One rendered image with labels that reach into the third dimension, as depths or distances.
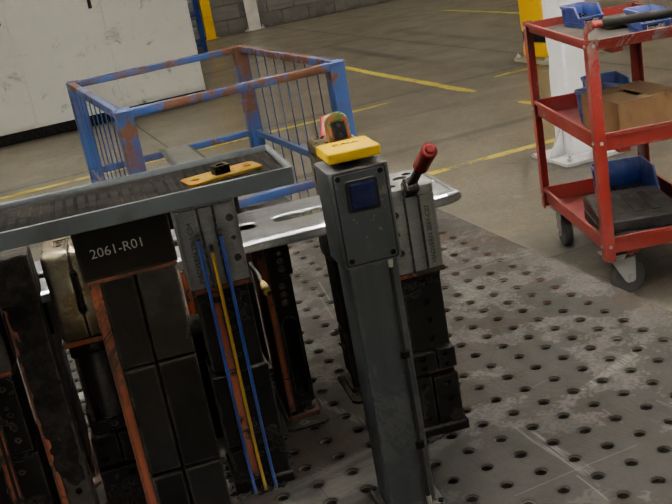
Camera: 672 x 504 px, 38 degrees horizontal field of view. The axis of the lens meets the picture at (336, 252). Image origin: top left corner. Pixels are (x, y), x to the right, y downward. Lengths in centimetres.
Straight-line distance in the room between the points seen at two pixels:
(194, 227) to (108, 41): 818
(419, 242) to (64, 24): 813
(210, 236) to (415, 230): 27
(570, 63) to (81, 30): 524
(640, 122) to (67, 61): 667
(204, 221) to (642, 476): 62
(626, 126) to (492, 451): 218
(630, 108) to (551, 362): 193
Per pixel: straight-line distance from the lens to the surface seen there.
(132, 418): 111
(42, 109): 932
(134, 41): 940
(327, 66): 340
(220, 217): 121
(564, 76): 526
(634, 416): 141
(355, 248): 109
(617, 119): 339
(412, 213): 127
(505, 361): 158
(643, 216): 354
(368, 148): 107
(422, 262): 130
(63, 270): 123
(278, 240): 136
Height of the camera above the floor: 139
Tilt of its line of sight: 18 degrees down
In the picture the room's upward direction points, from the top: 10 degrees counter-clockwise
